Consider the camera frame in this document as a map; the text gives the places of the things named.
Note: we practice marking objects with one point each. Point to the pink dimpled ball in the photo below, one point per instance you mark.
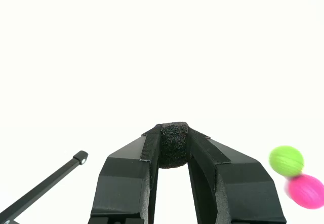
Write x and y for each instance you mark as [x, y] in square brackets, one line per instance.
[307, 191]

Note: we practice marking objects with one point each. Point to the black foam box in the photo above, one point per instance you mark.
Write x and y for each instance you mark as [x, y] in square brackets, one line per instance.
[173, 145]

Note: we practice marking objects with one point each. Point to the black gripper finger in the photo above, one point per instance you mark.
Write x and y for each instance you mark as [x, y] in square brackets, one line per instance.
[124, 183]
[240, 186]

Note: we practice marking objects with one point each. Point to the green dimpled ball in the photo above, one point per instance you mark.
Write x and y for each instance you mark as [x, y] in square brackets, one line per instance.
[286, 160]

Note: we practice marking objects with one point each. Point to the black metal rod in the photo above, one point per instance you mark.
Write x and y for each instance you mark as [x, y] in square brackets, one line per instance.
[43, 182]

